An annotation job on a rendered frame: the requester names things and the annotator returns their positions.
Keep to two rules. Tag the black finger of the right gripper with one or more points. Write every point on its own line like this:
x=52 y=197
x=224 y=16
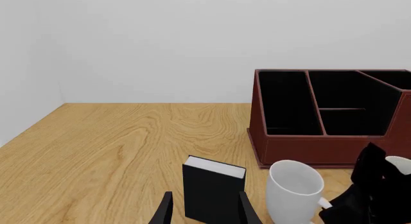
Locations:
x=345 y=204
x=369 y=163

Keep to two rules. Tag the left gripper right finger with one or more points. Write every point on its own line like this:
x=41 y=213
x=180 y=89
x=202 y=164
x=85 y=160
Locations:
x=248 y=213

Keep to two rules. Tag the black book with white pages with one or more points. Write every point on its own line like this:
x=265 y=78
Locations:
x=210 y=192

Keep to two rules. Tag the white mug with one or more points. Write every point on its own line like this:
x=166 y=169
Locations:
x=290 y=185

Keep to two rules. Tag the red-brown desk caddy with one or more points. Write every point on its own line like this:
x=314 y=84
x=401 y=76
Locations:
x=324 y=147

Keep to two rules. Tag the small pale flat plate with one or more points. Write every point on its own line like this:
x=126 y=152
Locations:
x=399 y=164

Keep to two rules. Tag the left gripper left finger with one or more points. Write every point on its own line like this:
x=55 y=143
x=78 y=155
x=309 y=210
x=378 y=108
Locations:
x=165 y=213

